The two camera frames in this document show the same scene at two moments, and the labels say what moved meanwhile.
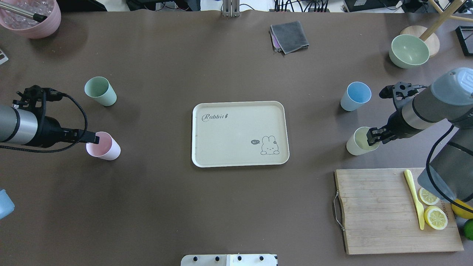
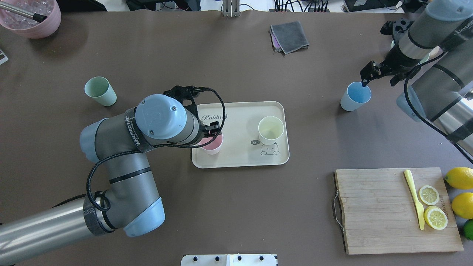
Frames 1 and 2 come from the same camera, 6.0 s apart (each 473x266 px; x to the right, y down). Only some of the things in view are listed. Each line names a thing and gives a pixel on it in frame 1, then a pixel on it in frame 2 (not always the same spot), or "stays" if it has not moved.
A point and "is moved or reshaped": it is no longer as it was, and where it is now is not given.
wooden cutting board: [380, 215] stays
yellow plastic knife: [409, 177] stays
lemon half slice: [428, 197] stays
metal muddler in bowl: [37, 17] stays
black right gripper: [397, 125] -> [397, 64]
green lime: [468, 229] stays
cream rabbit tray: [239, 134] stays
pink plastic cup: [108, 149] is moved or reshaped
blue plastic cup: [356, 93] stays
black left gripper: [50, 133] -> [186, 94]
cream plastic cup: [358, 144] -> [270, 128]
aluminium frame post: [231, 8] stays
